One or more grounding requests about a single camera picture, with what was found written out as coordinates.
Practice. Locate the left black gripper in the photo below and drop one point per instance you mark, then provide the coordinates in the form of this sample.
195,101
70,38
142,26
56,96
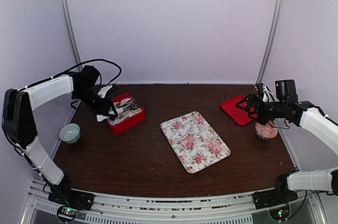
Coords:
104,108

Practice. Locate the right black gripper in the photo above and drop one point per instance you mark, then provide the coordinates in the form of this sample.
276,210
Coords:
260,118

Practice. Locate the red box lid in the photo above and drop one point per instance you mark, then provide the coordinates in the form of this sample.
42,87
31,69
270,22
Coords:
240,117

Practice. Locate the red chocolate box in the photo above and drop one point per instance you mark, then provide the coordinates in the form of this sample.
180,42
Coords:
127,119

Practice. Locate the black white kitchen tongs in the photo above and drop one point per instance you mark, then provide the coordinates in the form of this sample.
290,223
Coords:
126,104

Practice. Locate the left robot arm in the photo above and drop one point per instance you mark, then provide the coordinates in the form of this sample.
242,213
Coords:
20,105

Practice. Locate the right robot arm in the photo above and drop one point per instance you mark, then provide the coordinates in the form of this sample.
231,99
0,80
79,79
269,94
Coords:
309,133

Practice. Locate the red patterned ceramic bowl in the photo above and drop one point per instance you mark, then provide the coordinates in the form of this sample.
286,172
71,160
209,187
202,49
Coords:
266,132

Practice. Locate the pale green ceramic bowl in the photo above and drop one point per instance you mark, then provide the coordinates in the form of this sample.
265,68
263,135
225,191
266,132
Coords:
70,133

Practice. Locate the floral serving tray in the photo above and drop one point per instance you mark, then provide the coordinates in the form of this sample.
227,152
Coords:
194,141

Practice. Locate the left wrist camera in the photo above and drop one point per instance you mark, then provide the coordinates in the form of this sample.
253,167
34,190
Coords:
106,90

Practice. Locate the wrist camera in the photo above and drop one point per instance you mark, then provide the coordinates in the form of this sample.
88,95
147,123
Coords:
106,90
264,92

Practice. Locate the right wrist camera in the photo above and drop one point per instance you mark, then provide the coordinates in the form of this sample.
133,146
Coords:
264,92

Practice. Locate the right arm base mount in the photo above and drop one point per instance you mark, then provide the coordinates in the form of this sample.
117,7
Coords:
277,203

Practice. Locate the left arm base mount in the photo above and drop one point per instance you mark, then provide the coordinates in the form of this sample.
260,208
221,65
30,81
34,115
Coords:
70,205

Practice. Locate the front aluminium rail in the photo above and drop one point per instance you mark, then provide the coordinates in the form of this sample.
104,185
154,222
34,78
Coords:
231,208

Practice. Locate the right aluminium frame post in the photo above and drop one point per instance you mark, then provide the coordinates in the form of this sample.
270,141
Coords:
278,8

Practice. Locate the aluminium frame post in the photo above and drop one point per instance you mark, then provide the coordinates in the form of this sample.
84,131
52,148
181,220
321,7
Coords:
278,8
70,32

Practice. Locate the left aluminium frame post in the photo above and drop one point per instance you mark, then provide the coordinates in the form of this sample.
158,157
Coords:
70,32

